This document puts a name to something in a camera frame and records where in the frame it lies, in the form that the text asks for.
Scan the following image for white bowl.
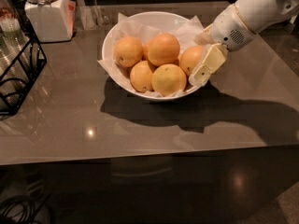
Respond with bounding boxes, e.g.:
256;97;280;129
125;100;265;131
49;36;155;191
99;12;204;101

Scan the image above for black cables on floor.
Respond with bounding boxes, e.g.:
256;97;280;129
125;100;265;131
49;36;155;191
0;171;57;224

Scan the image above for hidden orange behind centre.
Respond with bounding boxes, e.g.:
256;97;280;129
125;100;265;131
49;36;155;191
143;41;150;61

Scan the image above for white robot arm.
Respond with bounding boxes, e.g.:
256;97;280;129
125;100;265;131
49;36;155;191
189;0;299;86

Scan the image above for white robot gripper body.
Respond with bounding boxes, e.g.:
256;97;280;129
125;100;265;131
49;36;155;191
209;4;255;51

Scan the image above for clear acrylic stand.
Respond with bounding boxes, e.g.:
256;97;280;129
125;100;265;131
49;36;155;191
76;0;111;30

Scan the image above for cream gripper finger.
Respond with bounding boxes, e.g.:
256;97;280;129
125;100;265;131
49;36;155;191
189;44;228;87
194;25;213;45

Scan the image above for white ceramic jar with lid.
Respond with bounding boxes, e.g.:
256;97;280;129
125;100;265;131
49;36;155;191
24;0;76;43

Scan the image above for white paper liner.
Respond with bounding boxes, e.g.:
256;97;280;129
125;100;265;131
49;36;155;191
98;11;204;101

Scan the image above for black wire rack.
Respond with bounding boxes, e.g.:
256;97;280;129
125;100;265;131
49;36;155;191
0;0;47;116

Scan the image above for stacked clear cups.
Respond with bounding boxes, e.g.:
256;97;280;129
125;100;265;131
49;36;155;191
0;0;29;111

